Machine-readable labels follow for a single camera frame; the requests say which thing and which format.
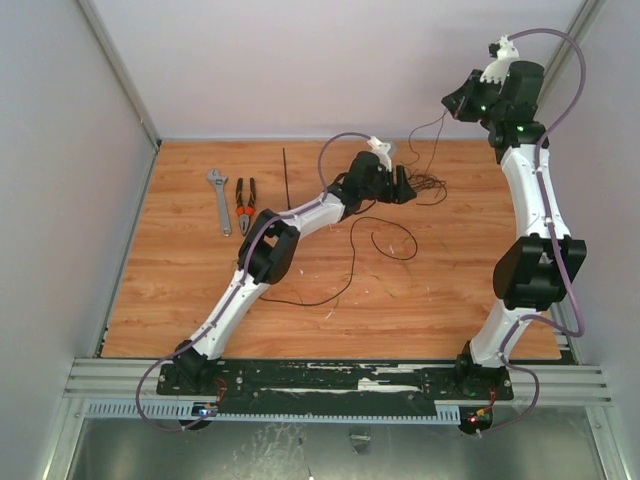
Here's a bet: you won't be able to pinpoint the black zip tie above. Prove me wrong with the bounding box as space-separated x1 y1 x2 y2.
282 147 292 210

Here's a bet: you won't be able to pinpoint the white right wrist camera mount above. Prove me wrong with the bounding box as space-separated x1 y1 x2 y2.
480 35 520 84

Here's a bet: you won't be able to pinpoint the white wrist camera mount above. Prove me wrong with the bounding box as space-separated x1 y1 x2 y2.
366 136 397 171
480 35 520 84

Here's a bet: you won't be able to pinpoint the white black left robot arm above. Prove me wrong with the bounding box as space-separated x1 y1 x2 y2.
172 151 417 395

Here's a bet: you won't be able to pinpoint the grey slotted cable duct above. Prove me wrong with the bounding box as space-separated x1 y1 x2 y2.
82 398 461 425

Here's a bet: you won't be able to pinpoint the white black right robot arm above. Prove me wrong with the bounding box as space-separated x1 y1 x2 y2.
442 60 587 398

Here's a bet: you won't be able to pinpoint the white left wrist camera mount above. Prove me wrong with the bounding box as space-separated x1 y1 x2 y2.
366 136 397 171

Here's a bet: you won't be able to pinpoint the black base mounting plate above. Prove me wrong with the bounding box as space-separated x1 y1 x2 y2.
156 359 514 417

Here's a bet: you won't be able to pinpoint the orange black pliers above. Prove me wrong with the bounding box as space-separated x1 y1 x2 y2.
235 177 256 236

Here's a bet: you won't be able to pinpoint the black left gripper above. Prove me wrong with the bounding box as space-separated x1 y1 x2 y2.
361 164 418 206

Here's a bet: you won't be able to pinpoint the silver adjustable wrench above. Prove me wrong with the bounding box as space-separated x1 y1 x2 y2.
207 168 232 237

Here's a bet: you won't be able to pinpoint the long black wire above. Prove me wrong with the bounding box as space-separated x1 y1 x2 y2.
259 216 419 307

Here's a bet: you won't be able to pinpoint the aluminium frame rail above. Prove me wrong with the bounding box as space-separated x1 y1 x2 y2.
499 0 614 406

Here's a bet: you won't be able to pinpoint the black and yellow wire bundle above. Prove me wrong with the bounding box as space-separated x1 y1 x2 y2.
344 109 451 231

